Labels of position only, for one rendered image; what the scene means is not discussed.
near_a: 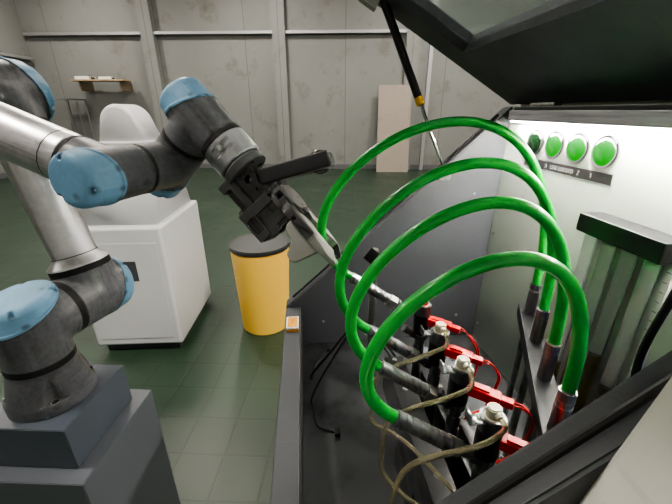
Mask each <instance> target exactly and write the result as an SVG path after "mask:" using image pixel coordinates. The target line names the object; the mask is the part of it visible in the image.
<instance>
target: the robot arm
mask: <svg viewBox="0 0 672 504"><path fill-rule="evenodd" d="M160 100H161V101H160V107H161V109H162V110H163V111H164V114H165V116H166V117H168V118H169V120H168V121H167V123H166V124H165V126H164V128H163V129H162V131H161V133H160V134H159V136H158V138H157V139H156V140H155V141H152V142H142V143H131V144H121V145H106V144H103V143H100V142H98V141H96V140H93V139H91V138H88V137H85V136H83V135H80V134H78V133H75V132H73V131H71V130H68V129H66V128H63V127H61V126H58V125H56V124H54V123H51V122H49V121H50V120H51V119H52V118H53V117H54V114H55V108H54V107H53V106H55V100H54V97H53V94H52V92H51V89H50V88H49V86H48V84H47V83H46V81H45V80H44V79H43V77H42V76H41V75H40V74H39V73H38V72H37V71H36V70H35V69H33V68H32V67H30V66H28V65H27V64H25V63H24V62H21V61H19V60H15V59H9V58H5V57H2V56H0V162H1V164H2V166H3V168H4V170H5V172H6V174H7V176H8V178H9V180H10V182H11V184H12V186H13V188H14V190H15V192H16V194H17V196H18V198H19V199H20V201H21V203H22V205H23V207H24V209H25V211H26V213H27V215H28V217H29V219H30V221H31V223H32V225H33V227H34V229H35V231H36V233H37V235H38V237H39V239H40V240H41V242H42V244H43V246H44V248H45V250H46V252H47V254H48V256H49V258H50V260H51V264H50V266H49V268H48V270H47V274H48V276H49V278H50V280H51V281H48V280H33V281H28V282H25V283H24V284H17V285H14V286H11V287H9V288H7V289H4V290H2V291H0V371H1V373H2V375H3V378H4V397H3V400H2V406H3V409H4V411H5V414H6V416H7V417H8V419H10V420H11V421H13V422H17V423H33V422H38V421H42V420H46V419H49V418H52V417H55V416H57V415H59V414H62V413H64V412H66V411H68V410H69V409H71V408H73V407H74V406H76V405H77V404H79V403H80V402H81V401H83V400H84V399H85V398H86V397H87V396H88V395H89V394H90V393H91V392H92V391H93V389H94V388H95V386H96V384H97V381H98V377H97V374H96V371H95V368H94V366H93V365H92V364H91V363H90V362H89V361H88V360H87V359H86V358H85V357H84V356H83V355H82V354H81V353H80V352H79V351H78V349H77V347H76V344H75V341H74V338H73V336H74V335H75V334H77V333H79V332H80V331H82V330H84V329H85V328H87V327H89V326H90V325H92V324H94V323H95V322H97V321H99V320H100V319H102V318H104V317H105V316H107V315H109V314H111V313H113V312H115V311H117V310H118V309H119V308H120V307H121V306H123V305H124V304H126V303H127V302H128V301H129V300H130V299H131V296H132V295H133V292H134V280H133V276H132V274H131V271H130V270H129V268H128V267H127V266H126V265H123V262H122V261H121V260H119V259H117V258H111V257H110V254H109V252H107V251H105V250H102V249H100V248H98V247H97V245H96V243H95V241H94V239H93V236H92V234H91V232H90V230H89V228H88V225H87V223H86V221H85V219H84V217H83V215H82V212H81V210H80V209H89V208H94V207H98V206H109V205H112V204H115V203H117V202H119V201H121V200H125V199H128V198H132V197H135V196H139V195H143V194H148V193H150V194H152V195H154V196H156V197H159V198H161V197H164V198H166V199H168V198H173V197H175V196H177V195H178V194H179V193H180V192H181V190H183V189H184V188H185V187H186V186H187V185H188V183H189V182H190V179H191V178H192V176H193V175H194V174H195V172H196V171H197V169H198V168H199V167H200V165H201V164H202V162H203V161H204V160H205V159H206V160H207V161H208V162H209V163H210V164H211V166H212V167H213V168H214V169H215V170H216V171H217V172H218V173H219V175H220V176H221V177H222V178H224V179H225V180H226V181H225V182H224V183H223V184H222V185H221V186H220V187H219V188H218V189H219V190H220V192H221V193H222V194H223V195H229V197H230V198H231V199H232V200H233V201H234V202H235V203H236V204H237V206H238V207H239V208H240V209H241V211H242V215H241V211H240V212H239V215H240V216H239V217H238V218H239V219H240V220H241V221H242V222H243V223H244V225H245V226H246V227H247V228H248V229H249V230H250V231H251V232H252V234H253V235H254V236H255V237H256V238H257V239H258V240H259V242H260V243H262V242H266V241H268V240H271V239H274V238H276V237H277V236H278V235H279V234H280V233H283V232H284V231H285V230H286V232H287V234H288V235H289V237H290V238H291V241H292V242H291V246H290V248H289V250H288V253H287V256H288V258H289V260H290V261H292V262H294V263H297V262H299V261H302V260H304V259H306V258H308V257H310V256H312V255H314V254H316V253H320V254H321V255H322V256H323V257H324V258H325V259H326V260H327V261H328V262H329V263H330V264H331V265H332V266H334V265H335V264H336V261H335V255H336V256H337V257H338V258H340V257H341V252H340V248H339V244H338V243H337V242H336V240H335V239H334V237H333V236H332V235H331V233H330V232H329V231H328V230H327V228H326V238H327V242H326V241H325V239H324V238H323V237H322V236H321V235H320V234H319V232H318V231H317V223H318V217H317V216H316V215H315V213H314V212H313V211H312V210H311V209H310V208H309V207H308V206H307V205H306V203H305V202H304V200H303V199H302V198H301V197H300V196H299V194H298V193H297V192H296V191H295V190H294V189H293V188H292V187H290V186H289V185H288V184H287V180H291V179H294V178H298V177H302V176H305V175H309V174H312V173H315V174H324V173H326V172H327V171H328V170H329V169H330V168H333V167H334V166H335V162H334V158H333V154H332V153H331V152H329V151H328V150H320V149H319V150H315V151H313V152H311V153H310V154H309V155H306V156H302V157H299V158H295V159H292V160H288V161H285V162H281V163H278V164H275V165H271V166H268V167H264V168H261V167H262V166H263V165H264V163H265V160H266V157H265V156H264V155H263V154H262V153H261V151H260V150H259V147H258V146H257V145H256V144H255V143H254V141H253V140H252V139H251V138H250V137H249V136H248V135H247V133H246V132H245V131H244V130H243V129H242V128H241V127H240V126H239V125H238V123H237V122H236V121H235V120H234V119H233V118H232V117H231V115H230V114H229V113H228V112H227V111H226V110H225V109H224V107H223V106H222V105H221V104H220V103H219V102H218V101H217V98H216V96H215V95H213V94H211V93H210V92H209V91H208V90H207V89H206V88H205V87H204V86H203V85H202V83H201V82H200V81H198V80H197V79H195V78H193V77H181V78H178V79H176V80H174V81H172V82H171V83H170V84H168V85H167V86H166V87H165V89H164V90H163V91H162V93H161V96H160ZM250 179H251V181H250ZM243 212H244V213H243ZM334 254H335V255H334Z"/></svg>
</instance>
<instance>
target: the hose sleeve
mask: <svg viewBox="0 0 672 504"><path fill-rule="evenodd" d="M360 279H361V276H360V275H358V274H356V273H354V272H353V276H352V278H351V279H350V280H348V282H350V283H352V284H353V285H355V286H356V285H357V283H358V282H359V280H360ZM367 293H368V294H370V295H372V296H373V297H375V298H376V299H378V300H379V301H382V302H383V303H388V302H389V300H390V298H391V295H390V294H389V293H387V292H386V291H384V290H382V289H381V288H379V287H377V286H376V285H374V284H371V286H370V287H369V289H368V290H367Z"/></svg>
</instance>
